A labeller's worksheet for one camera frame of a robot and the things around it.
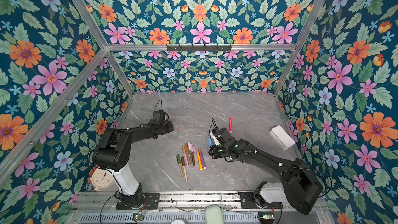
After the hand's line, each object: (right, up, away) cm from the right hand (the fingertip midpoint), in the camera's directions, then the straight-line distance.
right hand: (209, 152), depth 82 cm
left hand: (-23, +14, +16) cm, 31 cm away
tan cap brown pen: (-13, -1, +9) cm, 16 cm away
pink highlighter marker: (+14, +12, +19) cm, 27 cm away
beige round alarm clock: (-55, -13, -3) cm, 57 cm away
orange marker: (-6, -6, +4) cm, 9 cm away
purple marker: (-3, -7, +4) cm, 9 cm away
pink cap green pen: (-11, -3, +7) cm, 13 cm away
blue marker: (+1, +7, -8) cm, 11 cm away
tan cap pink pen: (-14, -3, +7) cm, 16 cm away
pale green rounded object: (+2, -24, -14) cm, 28 cm away
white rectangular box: (+43, +8, +11) cm, 45 cm away
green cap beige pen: (-18, -4, +7) cm, 20 cm away
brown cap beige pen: (-14, -8, +3) cm, 17 cm away
